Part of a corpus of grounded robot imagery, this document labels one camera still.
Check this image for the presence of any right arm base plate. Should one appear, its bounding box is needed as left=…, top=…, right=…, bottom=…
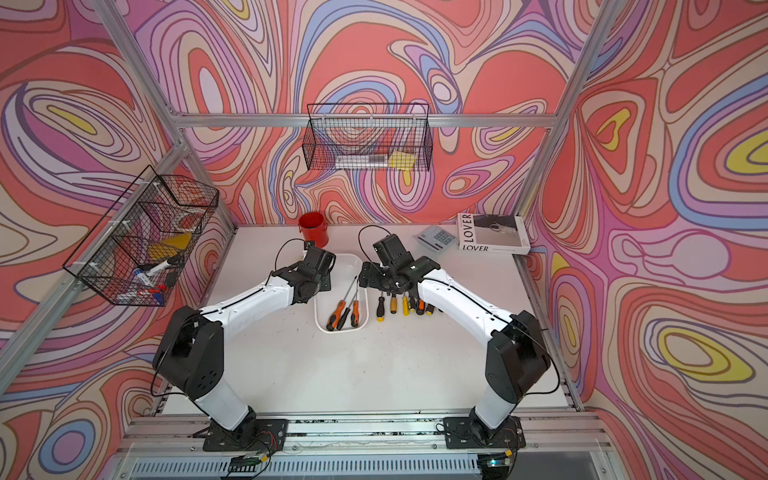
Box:
left=437, top=416, right=526, bottom=451

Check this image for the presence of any red metal cup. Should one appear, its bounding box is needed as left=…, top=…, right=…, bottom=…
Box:
left=298, top=211, right=329, bottom=248

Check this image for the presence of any black wire basket wall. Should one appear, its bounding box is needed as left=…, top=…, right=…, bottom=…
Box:
left=302, top=101, right=434, bottom=172
left=63, top=167, right=219, bottom=307

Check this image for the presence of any grey calculator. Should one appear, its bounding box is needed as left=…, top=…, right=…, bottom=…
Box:
left=416, top=225, right=457, bottom=252

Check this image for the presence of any black wire basket left wall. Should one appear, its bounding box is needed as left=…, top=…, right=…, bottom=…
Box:
left=63, top=167, right=219, bottom=307

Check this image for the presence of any black wire basket back wall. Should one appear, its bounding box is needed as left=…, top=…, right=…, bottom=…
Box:
left=302, top=101, right=434, bottom=172

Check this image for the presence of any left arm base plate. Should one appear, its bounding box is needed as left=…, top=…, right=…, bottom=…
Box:
left=203, top=418, right=288, bottom=453

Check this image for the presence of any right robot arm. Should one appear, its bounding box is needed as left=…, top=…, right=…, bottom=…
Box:
left=359, top=234, right=553, bottom=436

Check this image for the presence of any orange screwdriver in box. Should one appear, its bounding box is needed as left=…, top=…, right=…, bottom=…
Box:
left=326, top=277, right=357, bottom=332

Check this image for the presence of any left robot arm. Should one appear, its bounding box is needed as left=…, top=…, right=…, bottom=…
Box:
left=152, top=241, right=336, bottom=432

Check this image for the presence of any black handle yellow tip screwdriver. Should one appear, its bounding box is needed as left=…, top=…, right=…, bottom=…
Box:
left=376, top=294, right=386, bottom=322

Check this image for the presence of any white marker left basket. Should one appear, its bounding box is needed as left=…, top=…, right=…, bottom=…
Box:
left=132, top=255, right=182, bottom=287

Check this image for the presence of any white plastic storage box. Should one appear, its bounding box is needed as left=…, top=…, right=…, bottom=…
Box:
left=313, top=253, right=369, bottom=334

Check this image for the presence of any yellow sponge in basket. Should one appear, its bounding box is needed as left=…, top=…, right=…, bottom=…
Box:
left=387, top=150, right=418, bottom=171

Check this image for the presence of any yellow item left basket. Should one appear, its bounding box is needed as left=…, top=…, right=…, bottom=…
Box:
left=148, top=232, right=192, bottom=262

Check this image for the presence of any white Lover book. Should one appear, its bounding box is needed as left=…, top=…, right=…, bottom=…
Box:
left=456, top=213, right=531, bottom=255

